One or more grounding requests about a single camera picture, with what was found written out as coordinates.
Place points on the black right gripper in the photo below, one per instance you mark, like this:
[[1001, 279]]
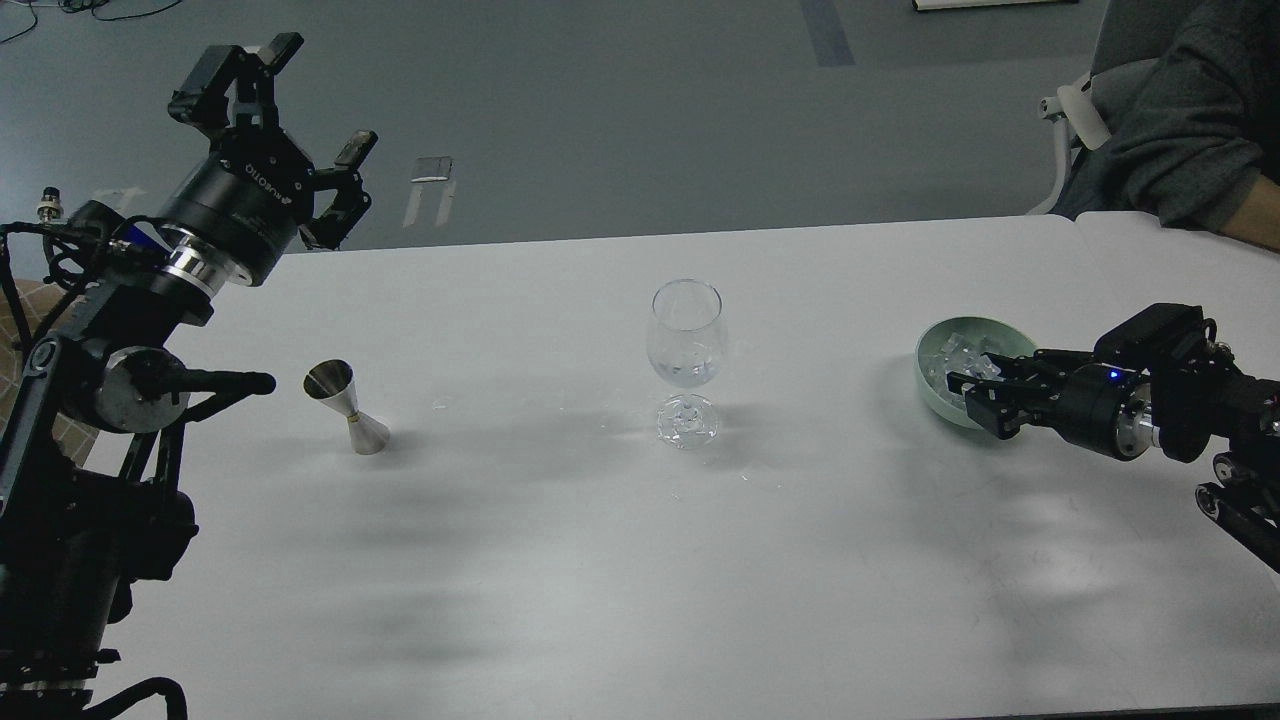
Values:
[[1106, 409]]

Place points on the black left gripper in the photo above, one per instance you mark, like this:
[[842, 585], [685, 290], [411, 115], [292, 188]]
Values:
[[250, 198]]

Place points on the steel cocktail jigger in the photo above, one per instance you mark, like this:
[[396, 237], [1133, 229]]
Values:
[[332, 383]]

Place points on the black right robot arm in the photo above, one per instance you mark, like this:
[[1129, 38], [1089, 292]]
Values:
[[1162, 379]]

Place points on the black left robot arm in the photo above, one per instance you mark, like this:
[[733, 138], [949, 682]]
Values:
[[93, 440]]

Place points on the green bowl of ice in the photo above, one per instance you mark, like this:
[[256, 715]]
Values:
[[965, 345]]

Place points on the clear wine glass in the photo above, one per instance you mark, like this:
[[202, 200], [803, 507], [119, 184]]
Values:
[[686, 344]]

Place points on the white office chair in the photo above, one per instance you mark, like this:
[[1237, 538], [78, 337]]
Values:
[[1076, 125]]

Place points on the person in grey hoodie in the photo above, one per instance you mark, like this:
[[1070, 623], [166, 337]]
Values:
[[1197, 146]]

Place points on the beige checked cloth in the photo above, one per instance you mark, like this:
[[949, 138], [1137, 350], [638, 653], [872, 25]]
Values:
[[36, 301]]

